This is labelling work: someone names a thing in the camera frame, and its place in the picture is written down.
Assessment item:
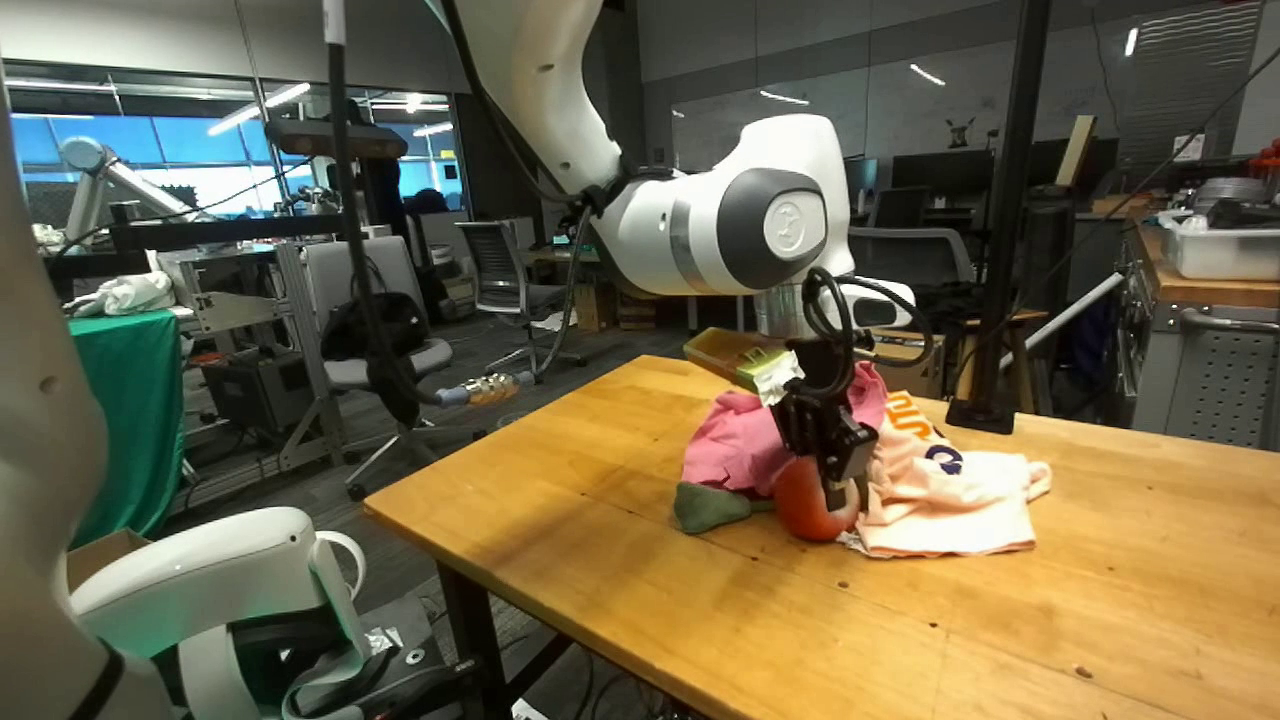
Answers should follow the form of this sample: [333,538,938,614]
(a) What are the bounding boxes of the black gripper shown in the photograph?
[768,332,878,521]

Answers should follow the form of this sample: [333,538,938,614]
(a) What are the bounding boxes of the red plushy with green leaf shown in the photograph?
[673,450,865,546]

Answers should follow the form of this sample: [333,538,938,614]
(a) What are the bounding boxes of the pink shirt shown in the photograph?
[678,357,891,500]

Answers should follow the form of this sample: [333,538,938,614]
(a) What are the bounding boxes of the peach shirt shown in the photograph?
[843,393,1057,560]

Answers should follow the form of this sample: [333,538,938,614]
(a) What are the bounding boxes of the cardboard box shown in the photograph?
[865,329,952,398]

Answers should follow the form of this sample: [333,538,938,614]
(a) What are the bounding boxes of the white slanted bar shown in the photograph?
[1023,273,1131,350]

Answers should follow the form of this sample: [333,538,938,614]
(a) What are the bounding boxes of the black computer monitor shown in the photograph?
[887,148,997,230]

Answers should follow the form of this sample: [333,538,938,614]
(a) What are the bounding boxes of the grey perforated metal cabinet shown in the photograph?
[1131,313,1280,450]

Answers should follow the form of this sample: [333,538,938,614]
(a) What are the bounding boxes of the wooden plank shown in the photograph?
[1050,113,1099,193]

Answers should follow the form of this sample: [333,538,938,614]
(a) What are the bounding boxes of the grey mesh office chair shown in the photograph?
[455,217,582,387]

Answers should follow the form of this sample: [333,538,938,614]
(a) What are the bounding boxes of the white plastic bin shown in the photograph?
[1155,202,1280,285]

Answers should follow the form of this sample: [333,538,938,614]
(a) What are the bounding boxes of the black jacket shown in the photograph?
[314,288,431,431]

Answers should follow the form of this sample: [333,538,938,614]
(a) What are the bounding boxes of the white office chair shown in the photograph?
[295,237,464,500]

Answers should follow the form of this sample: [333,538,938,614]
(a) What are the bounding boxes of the black equipment on stand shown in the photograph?
[259,95,413,202]

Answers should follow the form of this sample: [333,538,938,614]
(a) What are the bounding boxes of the white shelving rack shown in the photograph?
[144,237,343,476]

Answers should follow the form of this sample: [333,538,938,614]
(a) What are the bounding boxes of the white chair with armrest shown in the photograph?
[62,505,376,720]

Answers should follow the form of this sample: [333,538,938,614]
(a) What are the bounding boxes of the ceiling light strip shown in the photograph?
[205,78,314,141]

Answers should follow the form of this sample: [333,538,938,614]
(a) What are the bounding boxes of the green table cloth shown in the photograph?
[62,309,191,546]

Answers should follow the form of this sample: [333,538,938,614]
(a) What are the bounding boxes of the white bundle on cloth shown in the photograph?
[62,273,177,321]

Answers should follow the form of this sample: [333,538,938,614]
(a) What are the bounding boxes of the yellow green wrist camera mount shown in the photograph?
[678,325,804,404]

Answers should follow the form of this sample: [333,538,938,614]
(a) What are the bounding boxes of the black looped wrist cable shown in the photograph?
[794,265,931,372]

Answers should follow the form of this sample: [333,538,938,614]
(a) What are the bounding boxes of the white frame mesh chair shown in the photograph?
[852,219,981,332]

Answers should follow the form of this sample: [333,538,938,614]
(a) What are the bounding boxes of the black table frame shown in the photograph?
[431,556,574,720]

